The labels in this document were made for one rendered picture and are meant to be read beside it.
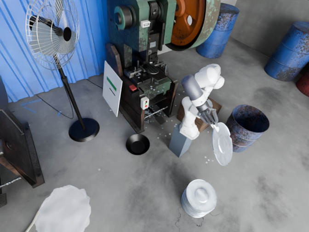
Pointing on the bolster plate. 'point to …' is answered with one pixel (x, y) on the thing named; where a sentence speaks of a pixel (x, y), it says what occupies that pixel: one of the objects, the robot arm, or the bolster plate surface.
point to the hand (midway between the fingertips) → (214, 126)
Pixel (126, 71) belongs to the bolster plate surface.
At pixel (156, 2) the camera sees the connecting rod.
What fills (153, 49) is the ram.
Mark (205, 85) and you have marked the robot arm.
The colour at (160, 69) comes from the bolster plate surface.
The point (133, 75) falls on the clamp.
